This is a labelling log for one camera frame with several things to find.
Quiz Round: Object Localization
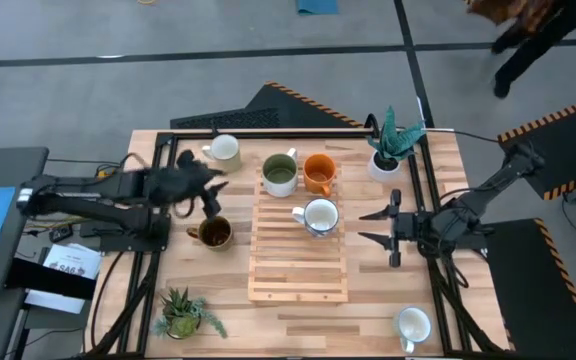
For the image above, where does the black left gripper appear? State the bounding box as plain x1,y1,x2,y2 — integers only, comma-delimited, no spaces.
146,148,231,221

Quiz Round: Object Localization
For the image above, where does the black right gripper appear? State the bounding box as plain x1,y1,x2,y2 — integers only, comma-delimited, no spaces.
357,188,435,269

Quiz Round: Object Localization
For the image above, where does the brown mug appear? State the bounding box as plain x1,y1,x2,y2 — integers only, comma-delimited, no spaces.
186,215,236,253

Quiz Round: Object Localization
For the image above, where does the white mug with dark pattern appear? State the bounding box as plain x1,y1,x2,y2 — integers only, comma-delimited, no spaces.
291,197,341,239

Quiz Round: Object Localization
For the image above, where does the white mug with green inside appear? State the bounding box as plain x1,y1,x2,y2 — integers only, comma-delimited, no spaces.
261,147,300,199

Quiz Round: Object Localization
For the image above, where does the orange mug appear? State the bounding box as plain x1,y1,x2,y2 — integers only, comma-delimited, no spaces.
302,152,338,198

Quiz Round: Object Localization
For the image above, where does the plain white mug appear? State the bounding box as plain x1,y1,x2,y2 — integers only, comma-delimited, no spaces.
393,305,434,355

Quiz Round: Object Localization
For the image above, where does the cream mug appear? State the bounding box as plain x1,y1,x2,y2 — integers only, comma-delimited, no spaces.
201,133,244,174

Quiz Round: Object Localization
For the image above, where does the snake plant in white pot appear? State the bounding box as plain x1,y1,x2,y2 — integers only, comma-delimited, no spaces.
366,104,428,184

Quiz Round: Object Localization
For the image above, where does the wooden slatted rack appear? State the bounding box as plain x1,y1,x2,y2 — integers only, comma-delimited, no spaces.
247,160,350,305

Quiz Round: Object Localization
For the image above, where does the black ramp with hazard stripes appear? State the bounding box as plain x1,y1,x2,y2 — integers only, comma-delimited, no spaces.
482,217,576,360
497,92,576,202
169,80,367,130

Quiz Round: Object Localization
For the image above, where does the succulent plant in pot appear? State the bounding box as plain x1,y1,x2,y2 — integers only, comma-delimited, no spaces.
151,286,230,342

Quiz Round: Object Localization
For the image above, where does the white printed paper sheet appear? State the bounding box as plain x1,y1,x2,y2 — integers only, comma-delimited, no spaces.
41,242,105,282

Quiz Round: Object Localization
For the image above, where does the person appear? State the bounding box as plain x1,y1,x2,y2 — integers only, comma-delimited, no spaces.
465,0,576,100

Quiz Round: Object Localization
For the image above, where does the black aluminium table frame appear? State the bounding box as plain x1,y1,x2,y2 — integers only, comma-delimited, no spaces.
85,127,509,359

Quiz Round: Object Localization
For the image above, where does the black cable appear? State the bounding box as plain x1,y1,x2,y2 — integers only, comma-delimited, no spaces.
425,128,507,145

